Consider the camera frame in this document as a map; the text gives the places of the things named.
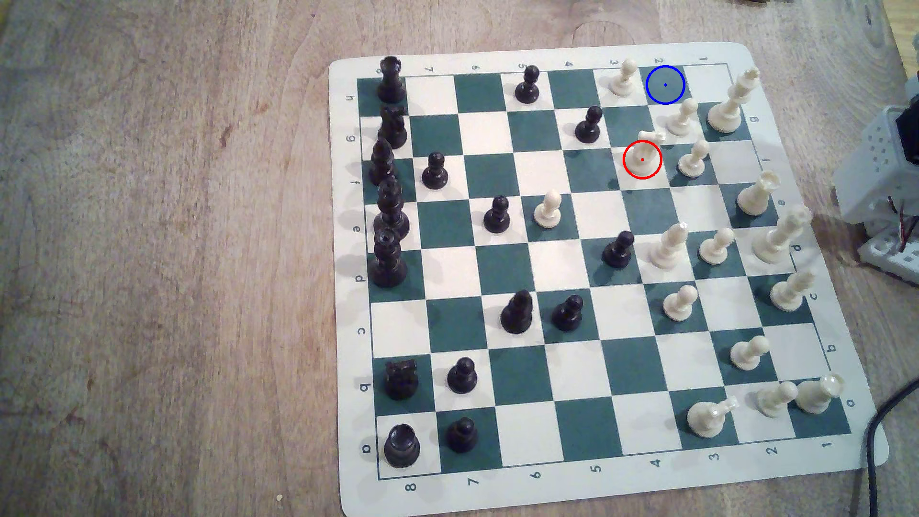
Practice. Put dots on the white chess knight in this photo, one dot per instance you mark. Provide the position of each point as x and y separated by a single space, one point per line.
707 419
644 154

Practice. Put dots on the black chess pawn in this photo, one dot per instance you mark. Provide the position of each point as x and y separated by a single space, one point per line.
528 85
434 172
462 376
589 126
462 436
618 250
497 215
568 314

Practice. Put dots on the black chess bishop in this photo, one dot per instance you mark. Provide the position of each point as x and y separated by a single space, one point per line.
517 314
382 164

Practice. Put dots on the white chess pawn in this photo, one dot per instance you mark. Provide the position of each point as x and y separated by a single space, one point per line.
775 400
748 354
548 211
693 161
716 248
683 119
679 304
623 80

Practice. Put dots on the black chess knight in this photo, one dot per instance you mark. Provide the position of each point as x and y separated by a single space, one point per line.
393 129
400 380

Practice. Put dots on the black chess rook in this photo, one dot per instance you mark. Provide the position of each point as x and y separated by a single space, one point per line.
401 446
390 80

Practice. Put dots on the green white chess mat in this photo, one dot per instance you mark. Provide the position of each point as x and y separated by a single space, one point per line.
528 438

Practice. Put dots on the white chess bishop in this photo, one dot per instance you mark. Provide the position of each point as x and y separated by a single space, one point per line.
790 291
668 249

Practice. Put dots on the white chess rook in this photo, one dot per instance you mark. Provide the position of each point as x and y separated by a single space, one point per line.
757 196
817 395

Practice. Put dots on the white chess king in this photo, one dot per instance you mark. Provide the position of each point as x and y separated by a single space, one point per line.
729 108

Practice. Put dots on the white chess queen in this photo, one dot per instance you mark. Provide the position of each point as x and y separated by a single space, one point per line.
775 238

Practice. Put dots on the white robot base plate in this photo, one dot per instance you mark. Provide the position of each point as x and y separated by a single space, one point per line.
894 255

